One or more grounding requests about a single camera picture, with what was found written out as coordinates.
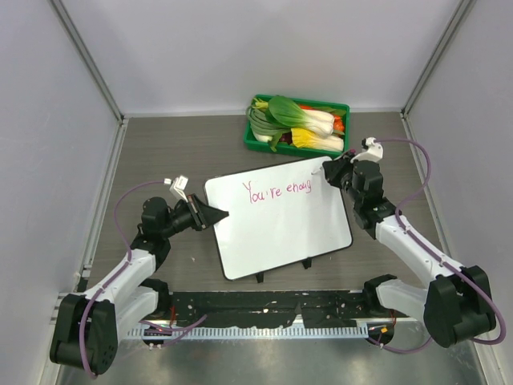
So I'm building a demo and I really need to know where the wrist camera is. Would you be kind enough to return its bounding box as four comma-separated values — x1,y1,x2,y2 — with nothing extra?
350,137,384,164
169,175,188,201

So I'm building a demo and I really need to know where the green plastic tray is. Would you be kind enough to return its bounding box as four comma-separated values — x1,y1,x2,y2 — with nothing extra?
244,95,350,159

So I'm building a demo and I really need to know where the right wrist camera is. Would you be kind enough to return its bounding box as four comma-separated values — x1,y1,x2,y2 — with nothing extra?
350,137,384,164

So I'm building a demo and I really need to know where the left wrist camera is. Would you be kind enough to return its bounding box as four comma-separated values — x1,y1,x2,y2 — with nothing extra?
169,175,188,201

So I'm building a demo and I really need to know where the yellow bok choy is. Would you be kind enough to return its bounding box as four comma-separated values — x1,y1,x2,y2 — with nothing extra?
291,128,344,152

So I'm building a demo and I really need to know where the green bok choy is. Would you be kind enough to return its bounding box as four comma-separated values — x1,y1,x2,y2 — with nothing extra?
268,95,334,137

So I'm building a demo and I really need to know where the white marker with pink cap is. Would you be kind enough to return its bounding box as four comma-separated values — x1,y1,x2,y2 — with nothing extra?
311,149,355,175

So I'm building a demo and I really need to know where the white slotted cable duct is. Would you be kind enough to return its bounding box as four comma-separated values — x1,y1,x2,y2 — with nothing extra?
124,324,369,340

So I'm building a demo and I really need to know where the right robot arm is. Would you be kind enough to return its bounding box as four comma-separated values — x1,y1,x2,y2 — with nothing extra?
321,154,497,347

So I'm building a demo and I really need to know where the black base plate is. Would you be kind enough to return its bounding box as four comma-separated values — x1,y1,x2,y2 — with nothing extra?
138,290,410,328

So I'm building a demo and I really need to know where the white whiteboard black frame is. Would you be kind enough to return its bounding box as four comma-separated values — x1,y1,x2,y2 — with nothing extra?
204,156,353,281

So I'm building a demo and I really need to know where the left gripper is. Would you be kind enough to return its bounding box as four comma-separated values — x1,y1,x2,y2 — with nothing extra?
161,193,226,238

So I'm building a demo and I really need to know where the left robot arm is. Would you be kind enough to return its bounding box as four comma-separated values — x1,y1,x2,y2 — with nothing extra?
49,194,229,377

